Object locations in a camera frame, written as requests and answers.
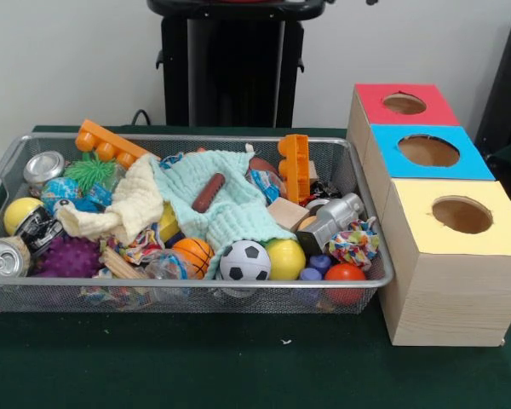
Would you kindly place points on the colourful patterned cloth scrunchie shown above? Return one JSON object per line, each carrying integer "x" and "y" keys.
{"x": 353, "y": 245}

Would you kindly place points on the silver mesh bin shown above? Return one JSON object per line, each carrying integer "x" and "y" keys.
{"x": 110, "y": 298}

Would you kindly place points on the wooden box with three holes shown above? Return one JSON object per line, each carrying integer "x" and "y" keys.
{"x": 451, "y": 298}

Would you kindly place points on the mint green cloth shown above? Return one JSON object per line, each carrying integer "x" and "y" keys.
{"x": 238, "y": 213}

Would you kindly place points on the brown toy sausage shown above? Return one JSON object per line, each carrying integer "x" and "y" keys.
{"x": 208, "y": 194}

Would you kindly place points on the black and white soccer ball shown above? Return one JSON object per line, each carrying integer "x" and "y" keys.
{"x": 245, "y": 262}

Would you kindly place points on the yellow ball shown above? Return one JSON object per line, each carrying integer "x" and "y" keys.
{"x": 286, "y": 260}

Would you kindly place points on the silver toy robot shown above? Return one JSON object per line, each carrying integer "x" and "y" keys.
{"x": 332, "y": 215}

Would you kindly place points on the small orange basketball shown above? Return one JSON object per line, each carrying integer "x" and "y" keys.
{"x": 193, "y": 253}

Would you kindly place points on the red ball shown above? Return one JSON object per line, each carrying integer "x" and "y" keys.
{"x": 345, "y": 272}

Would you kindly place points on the cream cloth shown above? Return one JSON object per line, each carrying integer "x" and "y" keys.
{"x": 132, "y": 200}

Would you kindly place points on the long orange toy brick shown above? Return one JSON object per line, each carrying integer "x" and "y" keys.
{"x": 102, "y": 136}

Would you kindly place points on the dark green table cloth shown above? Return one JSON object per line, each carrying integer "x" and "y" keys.
{"x": 196, "y": 362}

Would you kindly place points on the purple spiky ball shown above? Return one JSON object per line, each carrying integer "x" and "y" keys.
{"x": 70, "y": 257}

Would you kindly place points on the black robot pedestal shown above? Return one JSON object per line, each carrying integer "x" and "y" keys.
{"x": 234, "y": 76}

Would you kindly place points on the black object by wall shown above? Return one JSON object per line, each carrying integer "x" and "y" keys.
{"x": 509, "y": 85}

